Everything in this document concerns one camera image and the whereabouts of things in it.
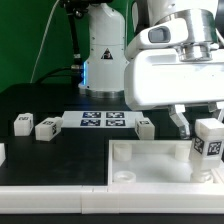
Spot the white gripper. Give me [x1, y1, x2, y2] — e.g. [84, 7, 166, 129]
[124, 49, 224, 139]

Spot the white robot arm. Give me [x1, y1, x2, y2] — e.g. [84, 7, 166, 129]
[79, 0, 224, 138]

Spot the white sheet with markers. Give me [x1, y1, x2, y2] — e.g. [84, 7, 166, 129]
[62, 111, 143, 128]

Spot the white right fence rail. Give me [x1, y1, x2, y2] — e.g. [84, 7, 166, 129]
[211, 163, 224, 184]

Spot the white fence rail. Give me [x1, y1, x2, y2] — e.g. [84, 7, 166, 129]
[0, 184, 224, 214]
[0, 143, 6, 166]
[211, 163, 224, 184]

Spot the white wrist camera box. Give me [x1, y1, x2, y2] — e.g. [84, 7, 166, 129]
[135, 18, 189, 49]

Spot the white front fence rail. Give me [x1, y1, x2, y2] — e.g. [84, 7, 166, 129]
[0, 184, 224, 214]

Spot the black cable with connector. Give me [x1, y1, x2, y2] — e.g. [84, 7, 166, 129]
[34, 0, 92, 84]

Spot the white thin cable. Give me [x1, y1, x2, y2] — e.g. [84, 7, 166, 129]
[29, 0, 63, 84]

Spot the white left fence rail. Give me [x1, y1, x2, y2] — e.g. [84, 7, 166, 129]
[0, 143, 6, 166]

